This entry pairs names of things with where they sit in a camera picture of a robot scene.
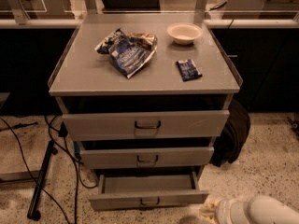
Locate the white yellowish gripper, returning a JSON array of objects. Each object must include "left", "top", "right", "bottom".
[{"left": 199, "top": 199, "right": 250, "bottom": 224}]

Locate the grey bottom drawer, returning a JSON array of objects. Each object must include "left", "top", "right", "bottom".
[{"left": 90, "top": 172, "right": 208, "bottom": 210}]

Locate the grey drawer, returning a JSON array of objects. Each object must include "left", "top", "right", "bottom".
[
  {"left": 63, "top": 110, "right": 229, "bottom": 141},
  {"left": 80, "top": 147, "right": 214, "bottom": 169},
  {"left": 90, "top": 172, "right": 208, "bottom": 210}
]

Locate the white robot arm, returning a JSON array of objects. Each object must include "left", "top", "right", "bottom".
[{"left": 200, "top": 195, "right": 299, "bottom": 224}]

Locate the grey top drawer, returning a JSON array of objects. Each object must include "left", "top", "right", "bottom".
[{"left": 63, "top": 110, "right": 229, "bottom": 141}]

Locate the grey middle drawer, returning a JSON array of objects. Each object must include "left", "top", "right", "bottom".
[{"left": 80, "top": 147, "right": 214, "bottom": 169}]

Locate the grey drawer cabinet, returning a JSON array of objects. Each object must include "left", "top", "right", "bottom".
[{"left": 47, "top": 12, "right": 244, "bottom": 212}]

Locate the dark backpack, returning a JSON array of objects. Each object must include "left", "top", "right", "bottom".
[{"left": 210, "top": 99, "right": 250, "bottom": 167}]

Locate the small dark blue packet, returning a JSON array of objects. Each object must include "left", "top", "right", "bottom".
[{"left": 176, "top": 59, "right": 202, "bottom": 82}]

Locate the white bowl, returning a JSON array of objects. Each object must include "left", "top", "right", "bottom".
[{"left": 166, "top": 22, "right": 203, "bottom": 45}]

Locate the blue crumpled chip bag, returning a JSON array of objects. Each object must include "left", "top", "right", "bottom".
[{"left": 94, "top": 29, "right": 157, "bottom": 78}]

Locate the black floor stand bar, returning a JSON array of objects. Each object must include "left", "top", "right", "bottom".
[{"left": 27, "top": 141, "right": 54, "bottom": 221}]

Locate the black long cable left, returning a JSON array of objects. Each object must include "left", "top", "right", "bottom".
[{"left": 0, "top": 118, "right": 70, "bottom": 224}]

